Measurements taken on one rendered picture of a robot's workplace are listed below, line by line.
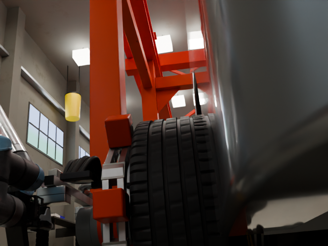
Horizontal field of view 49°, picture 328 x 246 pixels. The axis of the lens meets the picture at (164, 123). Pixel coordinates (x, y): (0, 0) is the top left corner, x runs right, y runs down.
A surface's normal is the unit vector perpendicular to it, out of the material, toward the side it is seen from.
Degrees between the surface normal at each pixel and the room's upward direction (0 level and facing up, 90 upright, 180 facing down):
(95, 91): 90
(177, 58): 90
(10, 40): 90
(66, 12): 180
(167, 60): 90
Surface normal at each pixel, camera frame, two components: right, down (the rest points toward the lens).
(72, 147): -0.15, -0.37
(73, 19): 0.08, 0.92
